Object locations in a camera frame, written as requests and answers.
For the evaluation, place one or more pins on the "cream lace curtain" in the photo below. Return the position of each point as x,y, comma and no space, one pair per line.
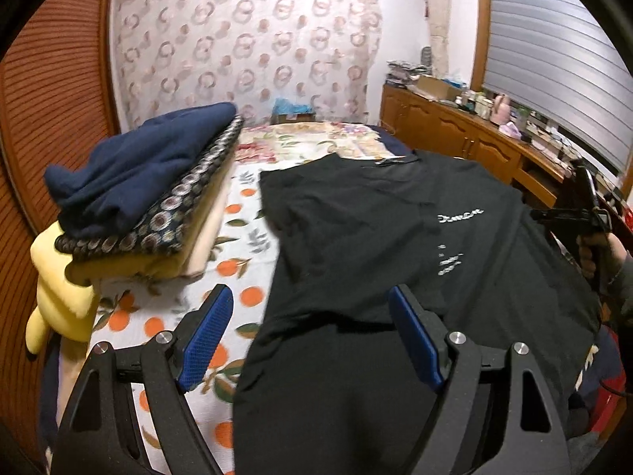
437,24

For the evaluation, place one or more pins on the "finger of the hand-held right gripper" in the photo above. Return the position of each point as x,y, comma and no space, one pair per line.
549,216

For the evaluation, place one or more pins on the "navy blanket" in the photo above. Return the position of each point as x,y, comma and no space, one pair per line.
395,143

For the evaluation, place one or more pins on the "person's right hand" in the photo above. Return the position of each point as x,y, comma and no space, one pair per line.
618,250

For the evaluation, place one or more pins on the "grey window blind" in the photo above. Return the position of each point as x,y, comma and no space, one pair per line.
549,59

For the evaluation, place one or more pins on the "pink figurine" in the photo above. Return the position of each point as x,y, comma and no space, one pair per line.
500,108

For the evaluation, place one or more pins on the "floral blanket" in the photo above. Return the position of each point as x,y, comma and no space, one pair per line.
306,141

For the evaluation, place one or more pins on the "wooden cabinet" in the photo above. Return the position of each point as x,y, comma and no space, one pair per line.
455,133

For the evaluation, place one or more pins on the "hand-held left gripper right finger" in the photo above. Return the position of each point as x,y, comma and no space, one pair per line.
414,336

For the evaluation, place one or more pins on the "black t-shirt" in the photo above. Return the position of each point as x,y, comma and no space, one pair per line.
376,267

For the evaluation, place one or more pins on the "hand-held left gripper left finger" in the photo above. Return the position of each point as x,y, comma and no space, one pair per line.
210,334

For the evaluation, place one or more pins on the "yellow fleece blanket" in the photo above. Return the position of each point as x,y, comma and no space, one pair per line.
57,287

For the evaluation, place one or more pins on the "blue cloth bundle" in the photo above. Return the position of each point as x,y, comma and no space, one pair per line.
292,107

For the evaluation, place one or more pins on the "orange-print bed sheet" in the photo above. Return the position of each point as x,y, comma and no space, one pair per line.
237,237

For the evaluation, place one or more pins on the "cardboard box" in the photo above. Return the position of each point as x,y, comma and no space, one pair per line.
437,88

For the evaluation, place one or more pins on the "pink cloth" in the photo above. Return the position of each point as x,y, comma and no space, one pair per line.
512,131

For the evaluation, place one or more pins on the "folded cream cloth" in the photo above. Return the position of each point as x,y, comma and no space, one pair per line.
202,242

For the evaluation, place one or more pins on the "person's right forearm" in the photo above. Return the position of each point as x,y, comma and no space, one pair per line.
622,287

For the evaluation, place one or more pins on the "folded circle-patterned cloth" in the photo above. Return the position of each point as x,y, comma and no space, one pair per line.
188,193

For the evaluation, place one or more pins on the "stack of folded clothes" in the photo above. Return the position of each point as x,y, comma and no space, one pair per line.
403,73

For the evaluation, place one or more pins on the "row of small bottles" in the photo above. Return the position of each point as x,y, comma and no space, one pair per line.
474,104

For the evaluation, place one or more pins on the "folded navy garment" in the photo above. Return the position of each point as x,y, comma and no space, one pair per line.
148,163

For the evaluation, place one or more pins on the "louvered wooden wardrobe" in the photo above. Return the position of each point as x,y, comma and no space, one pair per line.
54,109

